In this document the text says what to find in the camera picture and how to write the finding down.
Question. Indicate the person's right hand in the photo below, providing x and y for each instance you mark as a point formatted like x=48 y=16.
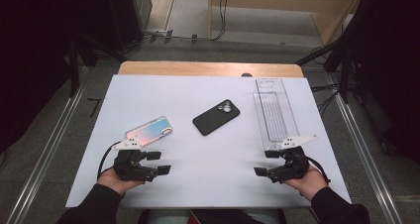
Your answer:
x=308 y=184

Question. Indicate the person's left hand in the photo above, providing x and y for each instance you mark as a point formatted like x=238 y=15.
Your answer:
x=114 y=182

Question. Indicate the black round knob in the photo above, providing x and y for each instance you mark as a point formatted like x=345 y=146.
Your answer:
x=246 y=75

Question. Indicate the iridescent phone case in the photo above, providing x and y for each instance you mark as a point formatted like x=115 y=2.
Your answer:
x=150 y=131

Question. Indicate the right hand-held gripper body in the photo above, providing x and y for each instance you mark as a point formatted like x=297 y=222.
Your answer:
x=290 y=166

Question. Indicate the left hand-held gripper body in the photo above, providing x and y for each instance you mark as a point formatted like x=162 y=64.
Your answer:
x=130 y=166

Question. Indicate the metal floor rail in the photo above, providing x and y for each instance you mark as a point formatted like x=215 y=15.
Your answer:
x=43 y=164
x=369 y=164

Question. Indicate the black stand legs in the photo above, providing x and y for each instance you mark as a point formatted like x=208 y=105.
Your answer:
x=74 y=65
x=343 y=68

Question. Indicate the beige wooden frame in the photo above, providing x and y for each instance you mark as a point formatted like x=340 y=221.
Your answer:
x=330 y=16

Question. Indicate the wooden table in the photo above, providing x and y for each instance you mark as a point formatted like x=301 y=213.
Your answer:
x=198 y=68

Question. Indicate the black cabinet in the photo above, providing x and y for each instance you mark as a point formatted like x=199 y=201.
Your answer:
x=128 y=12

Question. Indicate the clear plastic box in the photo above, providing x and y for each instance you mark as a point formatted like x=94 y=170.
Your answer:
x=274 y=115

